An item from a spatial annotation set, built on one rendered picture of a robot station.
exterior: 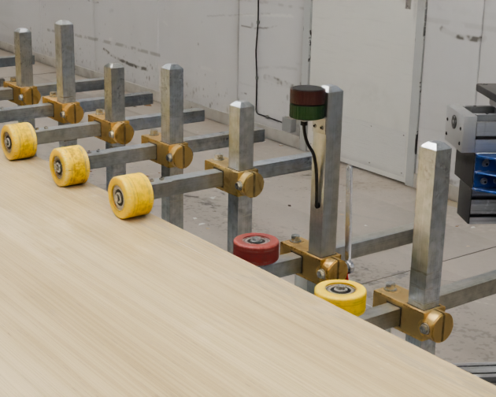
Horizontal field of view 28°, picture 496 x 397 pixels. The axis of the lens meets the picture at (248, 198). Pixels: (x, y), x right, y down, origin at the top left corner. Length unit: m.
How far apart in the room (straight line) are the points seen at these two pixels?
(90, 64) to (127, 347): 6.98
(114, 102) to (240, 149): 0.50
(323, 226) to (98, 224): 0.41
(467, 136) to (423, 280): 0.87
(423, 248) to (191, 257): 0.39
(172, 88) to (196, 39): 4.77
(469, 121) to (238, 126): 0.70
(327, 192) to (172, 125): 0.50
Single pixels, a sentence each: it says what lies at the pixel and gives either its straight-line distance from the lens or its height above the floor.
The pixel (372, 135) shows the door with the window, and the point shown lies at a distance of 5.54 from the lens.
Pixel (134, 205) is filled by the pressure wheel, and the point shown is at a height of 0.94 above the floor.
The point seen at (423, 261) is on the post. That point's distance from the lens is 1.57.
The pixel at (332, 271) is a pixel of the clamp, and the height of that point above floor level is 0.85.
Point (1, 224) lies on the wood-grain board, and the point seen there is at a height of 0.90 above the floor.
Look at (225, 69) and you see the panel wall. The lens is 6.59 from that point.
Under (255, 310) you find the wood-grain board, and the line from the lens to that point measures 1.45.
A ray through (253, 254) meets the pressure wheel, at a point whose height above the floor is 0.89.
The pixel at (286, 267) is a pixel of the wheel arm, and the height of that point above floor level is 0.85.
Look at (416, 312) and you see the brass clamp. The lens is 1.59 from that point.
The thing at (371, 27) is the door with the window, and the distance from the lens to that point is 5.48.
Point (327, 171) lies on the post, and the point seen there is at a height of 1.03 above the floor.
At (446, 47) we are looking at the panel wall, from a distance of 5.10.
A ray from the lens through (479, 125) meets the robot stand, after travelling 2.40.
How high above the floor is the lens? 1.48
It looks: 17 degrees down
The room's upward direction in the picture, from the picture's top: 1 degrees clockwise
